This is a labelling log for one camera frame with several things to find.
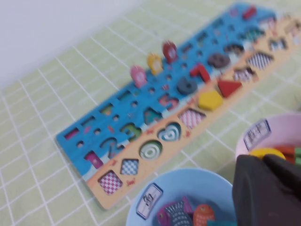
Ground magenta fish piece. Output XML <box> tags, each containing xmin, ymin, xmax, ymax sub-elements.
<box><xmin>181</xmin><ymin>195</ymin><xmax>195</xmax><ymax>214</ymax></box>

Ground pink fish peg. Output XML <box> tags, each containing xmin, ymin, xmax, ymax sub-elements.
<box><xmin>130</xmin><ymin>65</ymin><xmax>148</xmax><ymax>89</ymax></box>

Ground red fish peg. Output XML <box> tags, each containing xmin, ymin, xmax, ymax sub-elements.
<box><xmin>162</xmin><ymin>40</ymin><xmax>177</xmax><ymax>64</ymax></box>

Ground light blue plastic bowl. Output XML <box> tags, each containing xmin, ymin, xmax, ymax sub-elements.
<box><xmin>126</xmin><ymin>168</ymin><xmax>237</xmax><ymax>226</ymax></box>

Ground teal flat fish piece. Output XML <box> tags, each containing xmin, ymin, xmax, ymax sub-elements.
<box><xmin>206</xmin><ymin>219</ymin><xmax>236</xmax><ymax>226</ymax></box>

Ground pink plastic bowl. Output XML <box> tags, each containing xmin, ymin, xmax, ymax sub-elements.
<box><xmin>235</xmin><ymin>112</ymin><xmax>301</xmax><ymax>163</ymax></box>

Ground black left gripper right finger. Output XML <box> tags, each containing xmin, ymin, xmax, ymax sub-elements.
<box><xmin>264</xmin><ymin>154</ymin><xmax>301</xmax><ymax>195</ymax></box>

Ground red number seven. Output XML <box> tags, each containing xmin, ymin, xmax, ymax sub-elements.
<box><xmin>190</xmin><ymin>63</ymin><xmax>211</xmax><ymax>82</ymax></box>

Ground dark blue number six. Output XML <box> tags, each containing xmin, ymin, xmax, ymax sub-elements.
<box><xmin>176</xmin><ymin>77</ymin><xmax>198</xmax><ymax>94</ymax></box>

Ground yellow fish peg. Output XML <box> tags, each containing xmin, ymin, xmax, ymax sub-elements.
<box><xmin>147</xmin><ymin>53</ymin><xmax>163</xmax><ymax>75</ymax></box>

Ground orange fish piece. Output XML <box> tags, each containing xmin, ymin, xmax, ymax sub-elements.
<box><xmin>192</xmin><ymin>203</ymin><xmax>216</xmax><ymax>226</ymax></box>

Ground yellow pentagon piece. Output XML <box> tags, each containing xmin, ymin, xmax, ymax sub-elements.
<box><xmin>198</xmin><ymin>90</ymin><xmax>223</xmax><ymax>111</ymax></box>

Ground colourful wooden puzzle board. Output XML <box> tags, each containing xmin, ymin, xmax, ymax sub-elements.
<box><xmin>55</xmin><ymin>0</ymin><xmax>301</xmax><ymax>210</ymax></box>

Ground red triangle piece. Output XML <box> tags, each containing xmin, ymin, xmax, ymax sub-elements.
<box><xmin>217</xmin><ymin>80</ymin><xmax>243</xmax><ymax>98</ymax></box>

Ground red minus bar piece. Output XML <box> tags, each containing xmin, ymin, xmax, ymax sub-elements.
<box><xmin>242</xmin><ymin>6</ymin><xmax>257</xmax><ymax>19</ymax></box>

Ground green number three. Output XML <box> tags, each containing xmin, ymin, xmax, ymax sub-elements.
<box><xmin>293</xmin><ymin>147</ymin><xmax>301</xmax><ymax>165</ymax></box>

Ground purple striped fish piece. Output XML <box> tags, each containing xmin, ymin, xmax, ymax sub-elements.
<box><xmin>156</xmin><ymin>201</ymin><xmax>195</xmax><ymax>226</ymax></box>

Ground green checked tablecloth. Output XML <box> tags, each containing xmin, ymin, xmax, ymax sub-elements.
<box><xmin>0</xmin><ymin>0</ymin><xmax>301</xmax><ymax>226</ymax></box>

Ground orange number piece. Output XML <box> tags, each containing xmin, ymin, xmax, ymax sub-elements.
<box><xmin>274</xmin><ymin>146</ymin><xmax>297</xmax><ymax>156</ymax></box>

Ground white paper label sticker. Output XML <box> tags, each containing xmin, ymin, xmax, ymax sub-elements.
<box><xmin>243</xmin><ymin>119</ymin><xmax>271</xmax><ymax>151</ymax></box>
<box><xmin>136</xmin><ymin>183</ymin><xmax>163</xmax><ymax>218</ymax></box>

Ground yellow number nine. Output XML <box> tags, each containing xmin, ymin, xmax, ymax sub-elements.
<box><xmin>249</xmin><ymin>147</ymin><xmax>286</xmax><ymax>161</ymax></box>

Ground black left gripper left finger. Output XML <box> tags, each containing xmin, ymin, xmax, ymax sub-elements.
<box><xmin>232</xmin><ymin>155</ymin><xmax>301</xmax><ymax>226</ymax></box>

